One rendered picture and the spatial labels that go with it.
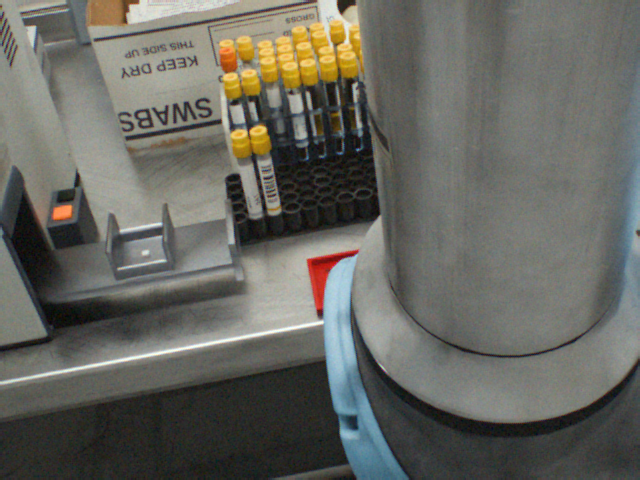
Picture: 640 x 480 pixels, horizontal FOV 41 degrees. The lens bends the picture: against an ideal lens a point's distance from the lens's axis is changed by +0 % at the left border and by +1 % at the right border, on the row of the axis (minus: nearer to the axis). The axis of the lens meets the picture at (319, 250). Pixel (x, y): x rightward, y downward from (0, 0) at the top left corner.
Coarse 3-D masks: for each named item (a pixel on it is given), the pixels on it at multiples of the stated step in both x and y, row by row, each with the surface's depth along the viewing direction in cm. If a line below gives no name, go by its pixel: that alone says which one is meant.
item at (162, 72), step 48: (96, 0) 96; (144, 0) 112; (192, 0) 111; (240, 0) 109; (288, 0) 88; (96, 48) 88; (144, 48) 89; (192, 48) 90; (144, 96) 92; (192, 96) 93; (144, 144) 96
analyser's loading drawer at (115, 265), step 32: (160, 224) 76; (192, 224) 77; (224, 224) 76; (32, 256) 76; (64, 256) 76; (96, 256) 75; (128, 256) 74; (160, 256) 74; (192, 256) 73; (224, 256) 73; (32, 288) 73; (64, 288) 72; (96, 288) 72; (128, 288) 73
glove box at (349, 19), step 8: (320, 0) 104; (328, 0) 104; (336, 0) 104; (344, 0) 107; (352, 0) 108; (328, 8) 102; (336, 8) 102; (344, 8) 108; (352, 8) 106; (328, 16) 100; (336, 16) 100; (344, 16) 105; (352, 16) 103; (328, 24) 99; (344, 24) 98; (352, 24) 98; (328, 32) 97
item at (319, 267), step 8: (320, 256) 76; (328, 256) 76; (336, 256) 76; (344, 256) 76; (352, 256) 76; (312, 264) 76; (320, 264) 76; (328, 264) 76; (336, 264) 76; (312, 272) 75; (320, 272) 75; (328, 272) 75; (312, 280) 74; (320, 280) 75; (312, 288) 73; (320, 288) 74; (320, 296) 73; (320, 304) 72; (320, 312) 71
